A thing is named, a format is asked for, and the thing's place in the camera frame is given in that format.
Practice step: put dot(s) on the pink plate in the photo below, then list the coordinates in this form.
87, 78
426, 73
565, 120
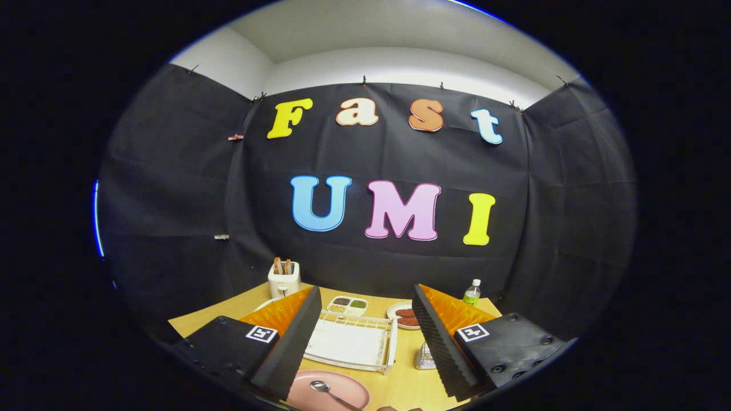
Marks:
342, 385

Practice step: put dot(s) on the white divided dish with beans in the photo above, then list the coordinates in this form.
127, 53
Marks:
347, 306

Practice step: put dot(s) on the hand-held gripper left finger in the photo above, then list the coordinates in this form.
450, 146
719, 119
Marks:
285, 354

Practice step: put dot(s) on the brown sausage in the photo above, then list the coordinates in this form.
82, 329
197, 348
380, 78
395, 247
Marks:
409, 322
406, 313

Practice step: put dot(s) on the white plate with sausages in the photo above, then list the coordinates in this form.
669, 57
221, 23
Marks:
393, 311

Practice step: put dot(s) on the black backdrop cloth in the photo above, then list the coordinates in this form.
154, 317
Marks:
171, 200

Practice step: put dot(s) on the green label drink bottle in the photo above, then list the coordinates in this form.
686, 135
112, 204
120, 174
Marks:
472, 295

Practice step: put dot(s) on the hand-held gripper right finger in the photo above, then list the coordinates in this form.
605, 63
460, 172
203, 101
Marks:
442, 348

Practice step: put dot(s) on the white toaster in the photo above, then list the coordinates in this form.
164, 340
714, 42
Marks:
284, 284

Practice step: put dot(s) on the metal spoon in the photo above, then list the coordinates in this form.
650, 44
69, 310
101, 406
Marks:
320, 386

